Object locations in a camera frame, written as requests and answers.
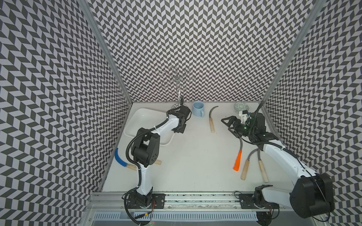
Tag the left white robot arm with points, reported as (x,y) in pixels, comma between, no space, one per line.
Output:
(143,151)

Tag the blue blade wooden sickle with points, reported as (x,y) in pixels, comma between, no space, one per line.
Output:
(123,163)

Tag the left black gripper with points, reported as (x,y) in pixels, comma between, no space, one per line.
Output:
(181,130)

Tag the light blue mug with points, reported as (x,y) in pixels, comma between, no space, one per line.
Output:
(198,109)

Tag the orange handle sickle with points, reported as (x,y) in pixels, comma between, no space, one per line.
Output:
(238,159)

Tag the green patterned small bowl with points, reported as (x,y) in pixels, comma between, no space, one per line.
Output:
(240,107)

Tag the white rectangular storage tray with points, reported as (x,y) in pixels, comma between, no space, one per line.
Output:
(148,119)

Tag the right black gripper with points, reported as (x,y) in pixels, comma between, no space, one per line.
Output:
(237,121)

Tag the chrome mug tree stand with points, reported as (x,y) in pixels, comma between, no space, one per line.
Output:
(178,77)

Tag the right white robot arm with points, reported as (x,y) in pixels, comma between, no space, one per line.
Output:
(312,194)

